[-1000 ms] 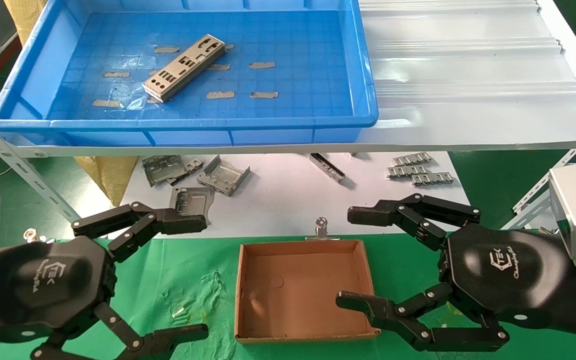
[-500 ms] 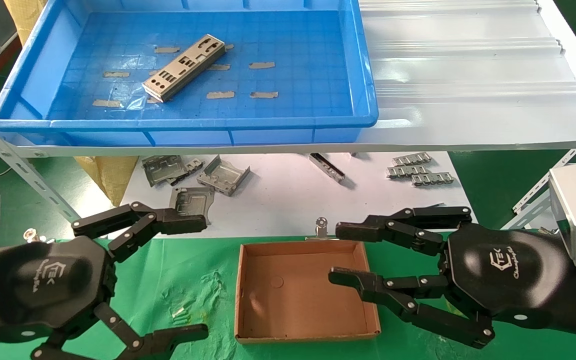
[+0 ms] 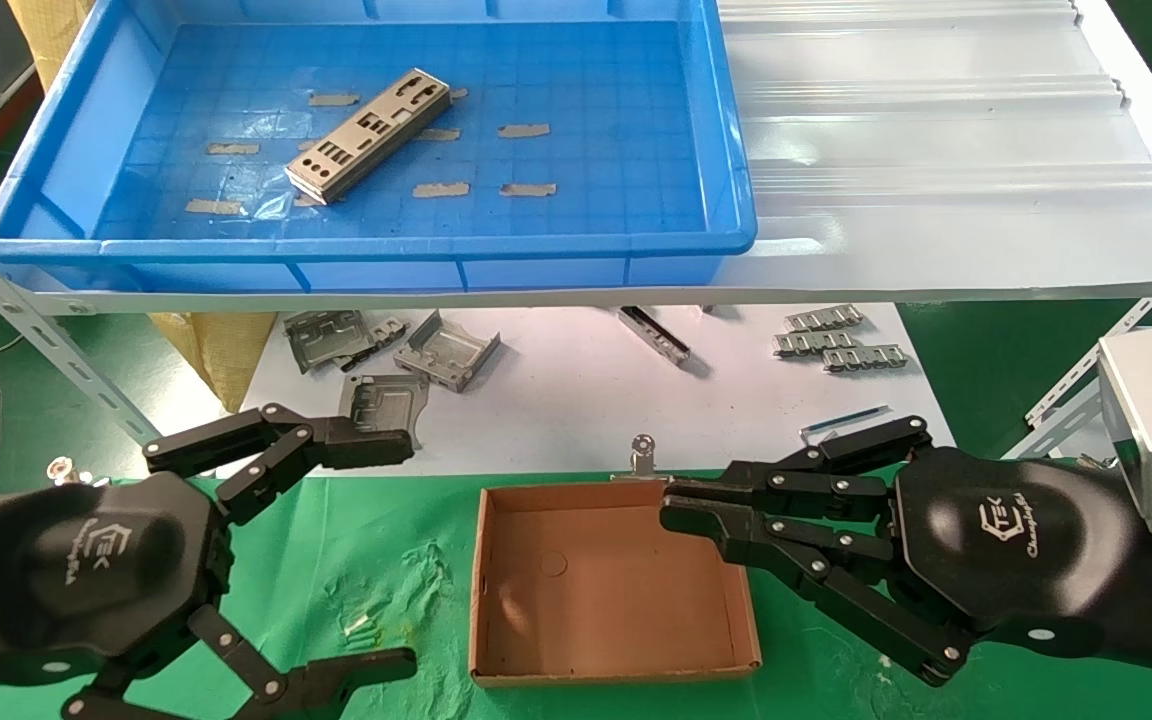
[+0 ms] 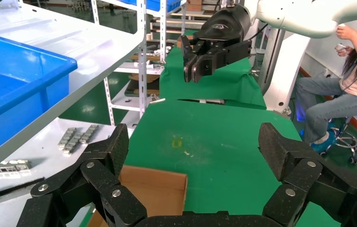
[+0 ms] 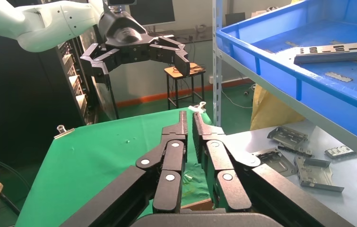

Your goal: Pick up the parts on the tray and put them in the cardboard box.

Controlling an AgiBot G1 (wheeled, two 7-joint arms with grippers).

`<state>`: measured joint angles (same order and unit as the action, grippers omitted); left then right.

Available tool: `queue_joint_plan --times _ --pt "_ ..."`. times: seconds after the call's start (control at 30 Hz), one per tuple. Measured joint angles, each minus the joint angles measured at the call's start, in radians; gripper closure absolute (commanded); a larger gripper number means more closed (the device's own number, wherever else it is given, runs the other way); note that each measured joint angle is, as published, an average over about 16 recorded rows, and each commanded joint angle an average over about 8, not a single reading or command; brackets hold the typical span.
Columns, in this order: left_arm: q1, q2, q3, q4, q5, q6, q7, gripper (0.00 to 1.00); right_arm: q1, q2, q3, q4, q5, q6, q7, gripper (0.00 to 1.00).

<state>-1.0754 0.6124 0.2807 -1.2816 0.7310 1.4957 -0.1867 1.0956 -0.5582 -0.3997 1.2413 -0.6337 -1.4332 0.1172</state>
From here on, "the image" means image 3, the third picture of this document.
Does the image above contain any clear plastic film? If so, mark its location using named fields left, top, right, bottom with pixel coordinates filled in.
left=236, top=180, right=297, bottom=221

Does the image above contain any narrow dark metal bar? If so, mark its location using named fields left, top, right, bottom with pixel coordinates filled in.
left=618, top=305, right=693, bottom=368

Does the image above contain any perforated steel shelf upright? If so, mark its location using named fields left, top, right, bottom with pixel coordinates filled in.
left=0, top=205, right=169, bottom=453

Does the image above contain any small slotted metal shield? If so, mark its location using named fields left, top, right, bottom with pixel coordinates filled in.
left=823, top=344, right=913, bottom=374
left=773, top=331, right=862, bottom=358
left=784, top=305, right=866, bottom=333

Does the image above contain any silver binder clip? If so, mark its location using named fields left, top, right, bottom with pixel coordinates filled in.
left=46, top=455, right=112, bottom=491
left=611, top=433, right=682, bottom=483

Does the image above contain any perforated steel shelf brace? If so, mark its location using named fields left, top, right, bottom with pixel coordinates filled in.
left=1026, top=290, right=1152, bottom=461

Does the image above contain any grey box-shaped metal bracket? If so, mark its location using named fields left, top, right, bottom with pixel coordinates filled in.
left=393, top=309, right=503, bottom=394

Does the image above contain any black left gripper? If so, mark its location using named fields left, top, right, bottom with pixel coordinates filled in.
left=0, top=470, right=420, bottom=720

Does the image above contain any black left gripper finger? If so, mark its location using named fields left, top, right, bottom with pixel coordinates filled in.
left=143, top=403, right=415, bottom=527

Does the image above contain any shallow cardboard box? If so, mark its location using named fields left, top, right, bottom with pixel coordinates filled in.
left=469, top=478, right=763, bottom=689

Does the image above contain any flat grey stamped metal bracket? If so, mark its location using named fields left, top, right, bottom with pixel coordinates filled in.
left=336, top=373, right=431, bottom=451

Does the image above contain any blue plastic tray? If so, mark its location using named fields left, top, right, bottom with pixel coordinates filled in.
left=0, top=0, right=759, bottom=294

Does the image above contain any large grey folded metal bracket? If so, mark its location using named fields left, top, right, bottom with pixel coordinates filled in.
left=283, top=310, right=374, bottom=375

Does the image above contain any thin blue rod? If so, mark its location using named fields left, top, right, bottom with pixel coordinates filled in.
left=800, top=404, right=893, bottom=438

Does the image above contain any green cloth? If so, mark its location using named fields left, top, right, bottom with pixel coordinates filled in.
left=0, top=465, right=1152, bottom=720

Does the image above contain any white corrugated shelf board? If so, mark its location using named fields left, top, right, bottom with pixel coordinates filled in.
left=0, top=0, right=1152, bottom=319

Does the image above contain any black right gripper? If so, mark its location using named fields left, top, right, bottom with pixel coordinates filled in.
left=658, top=415, right=1152, bottom=689

